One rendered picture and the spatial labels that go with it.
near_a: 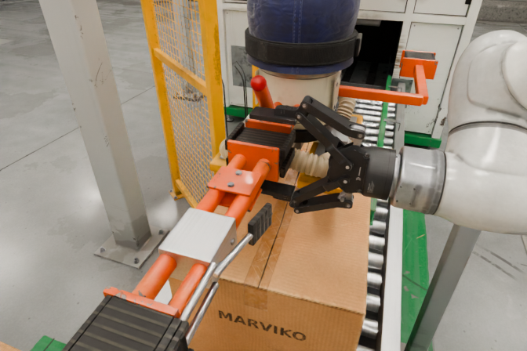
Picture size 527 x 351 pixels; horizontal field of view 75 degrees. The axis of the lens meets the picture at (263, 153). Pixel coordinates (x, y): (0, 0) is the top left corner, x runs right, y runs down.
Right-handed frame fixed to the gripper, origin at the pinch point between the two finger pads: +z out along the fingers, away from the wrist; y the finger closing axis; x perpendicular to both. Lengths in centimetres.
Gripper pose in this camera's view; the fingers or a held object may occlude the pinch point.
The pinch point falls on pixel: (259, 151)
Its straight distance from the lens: 55.4
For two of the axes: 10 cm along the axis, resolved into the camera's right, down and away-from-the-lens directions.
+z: -9.5, -1.7, 2.7
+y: 0.0, 8.5, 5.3
